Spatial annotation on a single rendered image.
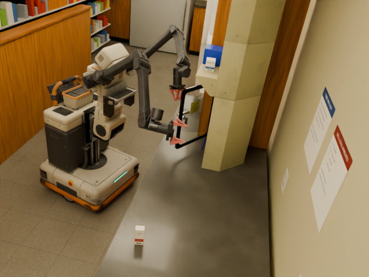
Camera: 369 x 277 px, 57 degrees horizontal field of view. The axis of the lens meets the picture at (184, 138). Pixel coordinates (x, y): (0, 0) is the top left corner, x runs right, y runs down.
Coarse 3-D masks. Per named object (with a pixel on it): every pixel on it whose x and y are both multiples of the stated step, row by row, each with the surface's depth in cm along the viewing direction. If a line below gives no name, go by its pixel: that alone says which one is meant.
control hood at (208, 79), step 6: (204, 66) 189; (198, 72) 180; (204, 72) 181; (210, 72) 182; (216, 72) 183; (198, 78) 176; (204, 78) 176; (210, 78) 175; (216, 78) 176; (204, 84) 177; (210, 84) 177; (210, 90) 178
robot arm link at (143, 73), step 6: (138, 60) 198; (138, 66) 196; (150, 66) 205; (138, 72) 199; (144, 72) 198; (150, 72) 204; (138, 78) 199; (144, 78) 197; (138, 84) 198; (144, 84) 195; (138, 90) 197; (144, 90) 194; (138, 96) 196; (144, 96) 193; (144, 102) 192; (144, 108) 190; (138, 114) 192; (144, 114) 189; (138, 120) 191; (138, 126) 190
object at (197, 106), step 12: (192, 96) 196; (204, 96) 204; (180, 108) 193; (192, 108) 201; (204, 108) 210; (192, 120) 207; (204, 120) 216; (192, 132) 213; (204, 132) 223; (180, 144) 209
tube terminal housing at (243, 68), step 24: (240, 48) 164; (264, 48) 171; (240, 72) 170; (264, 72) 180; (216, 96) 179; (240, 96) 179; (216, 120) 186; (240, 120) 190; (216, 144) 194; (240, 144) 201; (216, 168) 202
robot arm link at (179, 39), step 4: (172, 28) 238; (172, 32) 236; (176, 32) 236; (176, 36) 235; (180, 36) 233; (176, 40) 232; (180, 40) 229; (176, 44) 229; (180, 44) 226; (176, 48) 226; (180, 48) 223; (184, 48) 225; (180, 52) 220; (184, 52) 220; (180, 56) 216; (184, 56) 214; (184, 60) 212; (188, 60) 217; (184, 64) 214; (188, 64) 215
